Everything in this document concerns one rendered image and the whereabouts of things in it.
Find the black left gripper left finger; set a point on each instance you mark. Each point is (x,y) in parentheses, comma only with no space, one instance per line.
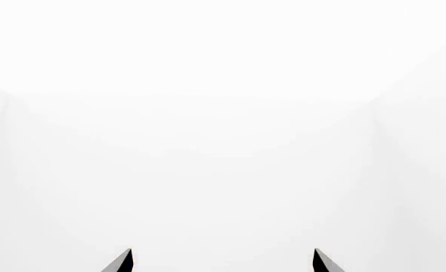
(122,263)

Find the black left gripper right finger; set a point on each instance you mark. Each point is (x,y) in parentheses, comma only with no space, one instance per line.
(323,264)

